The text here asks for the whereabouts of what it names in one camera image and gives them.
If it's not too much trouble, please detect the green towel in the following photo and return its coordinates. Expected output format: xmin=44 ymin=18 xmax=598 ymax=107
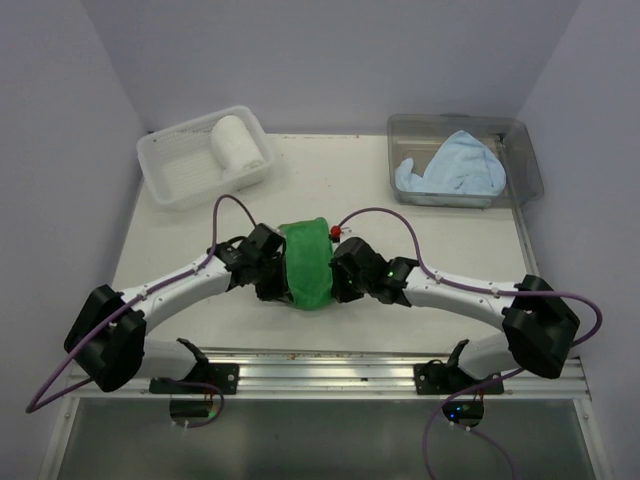
xmin=279 ymin=217 xmax=333 ymax=311

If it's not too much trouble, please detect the white towel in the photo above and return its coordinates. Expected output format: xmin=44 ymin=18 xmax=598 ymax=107
xmin=210 ymin=115 xmax=266 ymax=175

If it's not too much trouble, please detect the white plastic basket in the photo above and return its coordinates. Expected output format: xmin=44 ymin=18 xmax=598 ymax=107
xmin=136 ymin=105 xmax=275 ymax=210

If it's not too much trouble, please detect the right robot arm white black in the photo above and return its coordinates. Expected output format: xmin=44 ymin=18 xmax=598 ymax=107
xmin=330 ymin=257 xmax=579 ymax=393

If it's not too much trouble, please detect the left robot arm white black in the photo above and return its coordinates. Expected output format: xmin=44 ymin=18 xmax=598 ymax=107
xmin=64 ymin=244 xmax=283 ymax=393

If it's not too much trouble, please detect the light blue towel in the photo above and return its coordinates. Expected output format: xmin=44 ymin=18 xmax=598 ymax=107
xmin=394 ymin=130 xmax=507 ymax=197

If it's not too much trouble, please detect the grey transparent plastic bin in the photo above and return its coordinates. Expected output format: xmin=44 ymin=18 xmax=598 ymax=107
xmin=387 ymin=114 xmax=544 ymax=209

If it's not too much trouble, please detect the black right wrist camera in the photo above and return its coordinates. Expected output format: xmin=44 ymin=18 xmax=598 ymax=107
xmin=331 ymin=237 xmax=387 ymax=275

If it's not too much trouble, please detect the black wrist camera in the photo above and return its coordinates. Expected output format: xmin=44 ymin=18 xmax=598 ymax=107
xmin=238 ymin=223 xmax=285 ymax=263
xmin=331 ymin=237 xmax=387 ymax=275

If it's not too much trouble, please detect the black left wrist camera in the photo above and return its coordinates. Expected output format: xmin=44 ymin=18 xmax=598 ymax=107
xmin=238 ymin=223 xmax=285 ymax=263

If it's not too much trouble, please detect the aluminium mounting rail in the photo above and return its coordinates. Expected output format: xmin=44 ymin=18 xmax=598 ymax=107
xmin=63 ymin=349 xmax=592 ymax=401

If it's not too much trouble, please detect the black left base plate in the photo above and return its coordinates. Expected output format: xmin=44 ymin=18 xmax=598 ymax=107
xmin=149 ymin=363 xmax=240 ymax=395

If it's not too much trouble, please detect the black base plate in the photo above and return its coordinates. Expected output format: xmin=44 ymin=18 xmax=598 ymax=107
xmin=413 ymin=360 xmax=493 ymax=395
xmin=149 ymin=363 xmax=240 ymax=395

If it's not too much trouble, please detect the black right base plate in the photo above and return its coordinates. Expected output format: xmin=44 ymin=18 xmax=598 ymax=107
xmin=413 ymin=360 xmax=493 ymax=395

